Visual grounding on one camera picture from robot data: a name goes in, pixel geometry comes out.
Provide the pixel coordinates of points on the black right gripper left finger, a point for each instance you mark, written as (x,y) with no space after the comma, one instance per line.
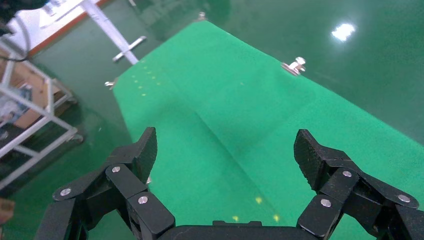
(132,184)

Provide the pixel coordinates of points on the white metal shelf rack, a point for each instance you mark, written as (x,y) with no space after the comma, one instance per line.
(49,99)

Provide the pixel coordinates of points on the white platform with orange edge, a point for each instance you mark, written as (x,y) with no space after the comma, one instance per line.
(43,23)

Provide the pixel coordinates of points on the brown cardboard box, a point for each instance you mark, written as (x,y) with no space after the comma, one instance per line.
(33,79)

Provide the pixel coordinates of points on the white metal table leg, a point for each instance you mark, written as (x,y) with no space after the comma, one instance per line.
(109,30)

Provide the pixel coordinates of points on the green tablecloth with yellow specks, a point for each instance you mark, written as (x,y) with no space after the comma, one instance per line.
(232,99)

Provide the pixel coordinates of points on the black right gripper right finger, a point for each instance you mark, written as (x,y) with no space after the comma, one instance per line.
(344,185)

